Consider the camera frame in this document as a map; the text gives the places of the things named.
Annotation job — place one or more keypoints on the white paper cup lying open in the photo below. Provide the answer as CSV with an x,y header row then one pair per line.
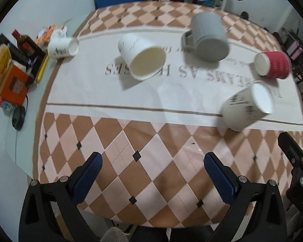
x,y
144,58

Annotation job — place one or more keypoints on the dark bottle with red cap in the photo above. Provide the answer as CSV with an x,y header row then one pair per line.
x,y
26,44

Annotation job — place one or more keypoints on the black yellow flat box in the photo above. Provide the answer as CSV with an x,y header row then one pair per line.
x,y
39,68

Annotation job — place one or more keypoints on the crumpled white paper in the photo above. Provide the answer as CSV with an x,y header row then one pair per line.
x,y
59,33

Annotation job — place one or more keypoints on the white paper cup with birds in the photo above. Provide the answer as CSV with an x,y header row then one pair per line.
x,y
248,106

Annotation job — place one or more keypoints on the black computer mouse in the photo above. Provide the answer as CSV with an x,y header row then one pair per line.
x,y
18,117

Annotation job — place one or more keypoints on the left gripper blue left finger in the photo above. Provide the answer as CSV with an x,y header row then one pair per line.
x,y
38,222

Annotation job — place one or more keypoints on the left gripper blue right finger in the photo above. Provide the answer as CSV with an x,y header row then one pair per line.
x,y
267,222

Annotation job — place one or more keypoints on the grey ribbed mug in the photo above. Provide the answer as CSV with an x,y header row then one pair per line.
x,y
207,37

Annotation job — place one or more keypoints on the orange box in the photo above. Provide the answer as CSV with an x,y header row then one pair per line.
x,y
15,86

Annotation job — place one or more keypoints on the red ripple paper cup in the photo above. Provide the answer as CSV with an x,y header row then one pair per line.
x,y
273,64

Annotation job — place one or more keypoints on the checkered brown pink tablecloth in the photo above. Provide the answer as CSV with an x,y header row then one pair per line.
x,y
153,134

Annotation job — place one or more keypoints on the white paper cup at edge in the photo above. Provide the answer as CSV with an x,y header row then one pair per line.
x,y
63,47

